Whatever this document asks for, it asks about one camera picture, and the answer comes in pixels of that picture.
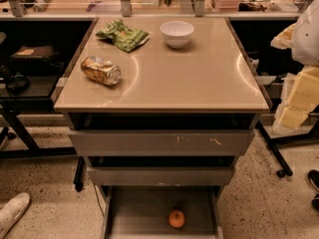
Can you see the orange fruit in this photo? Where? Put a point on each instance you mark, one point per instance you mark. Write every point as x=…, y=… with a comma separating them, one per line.
x=176, y=219

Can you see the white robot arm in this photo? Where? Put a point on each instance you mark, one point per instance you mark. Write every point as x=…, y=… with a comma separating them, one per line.
x=300, y=93

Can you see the beige drawer cabinet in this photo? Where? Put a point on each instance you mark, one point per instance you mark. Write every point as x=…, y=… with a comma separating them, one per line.
x=208, y=84

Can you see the top grey drawer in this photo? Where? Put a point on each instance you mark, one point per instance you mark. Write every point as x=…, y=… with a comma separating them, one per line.
x=203, y=142

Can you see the middle grey drawer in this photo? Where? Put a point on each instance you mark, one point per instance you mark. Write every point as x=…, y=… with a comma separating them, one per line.
x=160, y=176

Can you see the bottom open grey drawer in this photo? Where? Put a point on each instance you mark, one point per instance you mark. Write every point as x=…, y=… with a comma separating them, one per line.
x=141, y=212

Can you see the crushed gold soda can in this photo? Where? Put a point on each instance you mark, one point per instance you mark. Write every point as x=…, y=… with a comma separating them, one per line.
x=101, y=70

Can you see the green chip bag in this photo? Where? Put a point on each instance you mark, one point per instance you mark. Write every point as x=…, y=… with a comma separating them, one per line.
x=123, y=37

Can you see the white bowl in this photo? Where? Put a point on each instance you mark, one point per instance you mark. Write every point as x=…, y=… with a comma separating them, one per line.
x=176, y=33

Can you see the black headphones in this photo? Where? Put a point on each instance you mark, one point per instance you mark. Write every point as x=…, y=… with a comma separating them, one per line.
x=14, y=84

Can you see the white shoe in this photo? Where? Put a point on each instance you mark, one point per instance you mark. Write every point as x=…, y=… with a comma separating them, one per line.
x=12, y=212

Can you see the black right table frame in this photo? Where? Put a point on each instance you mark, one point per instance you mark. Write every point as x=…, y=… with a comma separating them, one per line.
x=312, y=136

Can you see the black table frame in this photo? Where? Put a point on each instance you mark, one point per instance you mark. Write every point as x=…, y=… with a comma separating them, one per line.
x=10, y=110
x=312, y=136

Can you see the black left table frame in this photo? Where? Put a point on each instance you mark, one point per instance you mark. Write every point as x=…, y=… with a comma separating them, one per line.
x=10, y=110

